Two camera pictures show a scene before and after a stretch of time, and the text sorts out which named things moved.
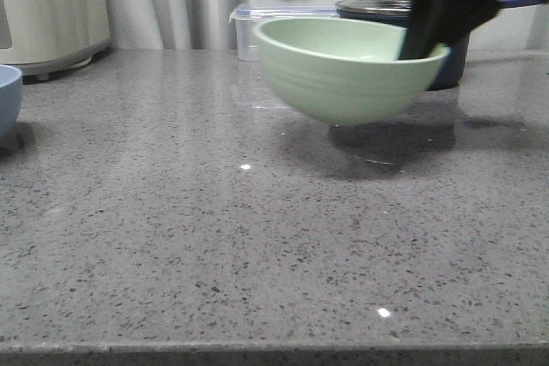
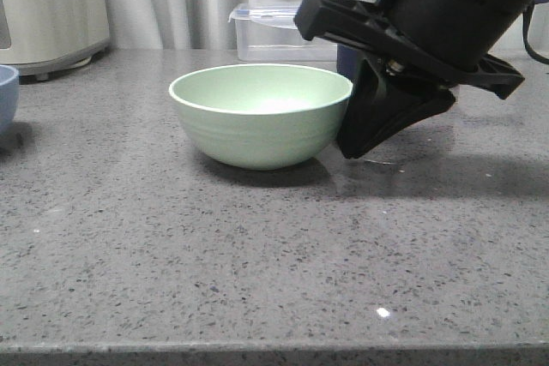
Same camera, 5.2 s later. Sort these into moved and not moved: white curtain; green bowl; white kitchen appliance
Moved: green bowl
Not moved: white curtain; white kitchen appliance
